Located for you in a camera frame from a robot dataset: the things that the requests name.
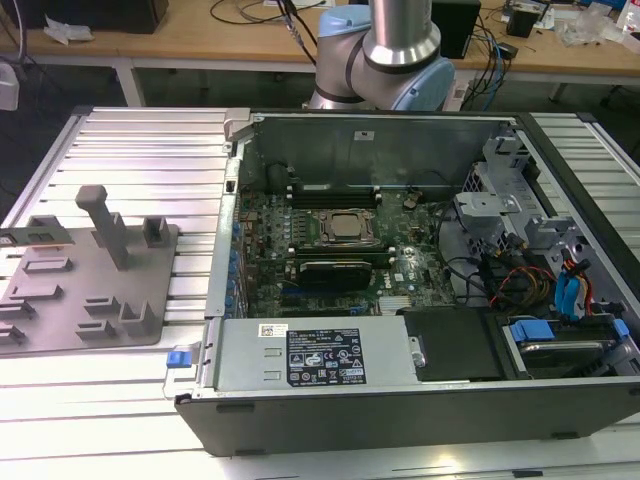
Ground wooden desk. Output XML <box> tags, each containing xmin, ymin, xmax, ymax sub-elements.
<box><xmin>0</xmin><ymin>0</ymin><xmax>640</xmax><ymax>109</ymax></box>

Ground white crumpled plastic bag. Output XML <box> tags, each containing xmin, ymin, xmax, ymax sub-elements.
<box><xmin>42</xmin><ymin>14</ymin><xmax>96</xmax><ymax>47</ymax></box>

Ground grey power supply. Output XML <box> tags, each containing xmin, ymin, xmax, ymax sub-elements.
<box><xmin>214</xmin><ymin>315</ymin><xmax>416</xmax><ymax>392</ymax></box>

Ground black RAM slot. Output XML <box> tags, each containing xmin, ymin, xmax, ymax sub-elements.
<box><xmin>289</xmin><ymin>189</ymin><xmax>381</xmax><ymax>198</ymax></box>
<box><xmin>289</xmin><ymin>200</ymin><xmax>381</xmax><ymax>209</ymax></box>
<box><xmin>291</xmin><ymin>247</ymin><xmax>396</xmax><ymax>255</ymax></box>
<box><xmin>289</xmin><ymin>195</ymin><xmax>381</xmax><ymax>203</ymax></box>
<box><xmin>289</xmin><ymin>182</ymin><xmax>381</xmax><ymax>192</ymax></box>
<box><xmin>291</xmin><ymin>243</ymin><xmax>396</xmax><ymax>251</ymax></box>

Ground metal socket cover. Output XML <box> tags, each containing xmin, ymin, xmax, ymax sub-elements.
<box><xmin>314</xmin><ymin>207</ymin><xmax>379</xmax><ymax>246</ymax></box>

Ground silver chipset heatsink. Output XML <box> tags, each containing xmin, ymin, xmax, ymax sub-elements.
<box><xmin>382</xmin><ymin>294</ymin><xmax>416</xmax><ymax>314</ymax></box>

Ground black expansion slot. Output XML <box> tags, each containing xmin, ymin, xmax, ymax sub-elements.
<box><xmin>282</xmin><ymin>297</ymin><xmax>352</xmax><ymax>308</ymax></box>

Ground clear plastic bags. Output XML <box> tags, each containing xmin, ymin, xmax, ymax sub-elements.
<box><xmin>558</xmin><ymin>9</ymin><xmax>626</xmax><ymax>50</ymax></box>

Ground blue data wire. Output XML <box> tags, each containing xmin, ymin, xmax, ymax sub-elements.
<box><xmin>555</xmin><ymin>269</ymin><xmax>586</xmax><ymax>321</ymax></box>

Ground black upright box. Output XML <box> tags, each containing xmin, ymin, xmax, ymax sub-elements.
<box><xmin>432</xmin><ymin>0</ymin><xmax>482</xmax><ymax>60</ymax></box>

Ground coloured power wire bundle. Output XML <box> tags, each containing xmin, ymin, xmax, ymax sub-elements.
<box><xmin>492</xmin><ymin>267</ymin><xmax>557</xmax><ymax>306</ymax></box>

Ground grey parts rack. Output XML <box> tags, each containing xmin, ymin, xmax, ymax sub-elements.
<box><xmin>0</xmin><ymin>184</ymin><xmax>182</xmax><ymax>357</ymax></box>

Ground black plastic cover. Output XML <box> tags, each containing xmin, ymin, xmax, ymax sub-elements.
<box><xmin>399</xmin><ymin>309</ymin><xmax>506</xmax><ymax>384</ymax></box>

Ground green RAM stick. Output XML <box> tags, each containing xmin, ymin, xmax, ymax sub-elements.
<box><xmin>0</xmin><ymin>227</ymin><xmax>76</xmax><ymax>248</ymax></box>

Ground black equipment box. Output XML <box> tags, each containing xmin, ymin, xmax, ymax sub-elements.
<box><xmin>14</xmin><ymin>0</ymin><xmax>169</xmax><ymax>35</ymax></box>

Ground black hard disk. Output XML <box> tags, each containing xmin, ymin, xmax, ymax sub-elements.
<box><xmin>517</xmin><ymin>337</ymin><xmax>609</xmax><ymax>379</ymax></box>

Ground silver CPU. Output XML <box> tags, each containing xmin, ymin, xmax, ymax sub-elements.
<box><xmin>331</xmin><ymin>214</ymin><xmax>362</xmax><ymax>236</ymax></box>

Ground black PC case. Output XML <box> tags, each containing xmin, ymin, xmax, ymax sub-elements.
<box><xmin>173</xmin><ymin>107</ymin><xmax>640</xmax><ymax>459</ymax></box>

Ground blue disk carrier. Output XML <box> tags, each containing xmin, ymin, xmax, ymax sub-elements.
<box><xmin>507</xmin><ymin>319</ymin><xmax>629</xmax><ymax>351</ymax></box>

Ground green motherboard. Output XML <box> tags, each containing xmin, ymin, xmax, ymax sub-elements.
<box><xmin>234</xmin><ymin>187</ymin><xmax>459</xmax><ymax>319</ymax></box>

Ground grey case latch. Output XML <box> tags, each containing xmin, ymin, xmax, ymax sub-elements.
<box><xmin>223</xmin><ymin>109</ymin><xmax>252</xmax><ymax>147</ymax></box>

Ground grey metal drive cage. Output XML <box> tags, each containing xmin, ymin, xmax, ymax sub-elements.
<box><xmin>452</xmin><ymin>134</ymin><xmax>601</xmax><ymax>301</ymax></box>

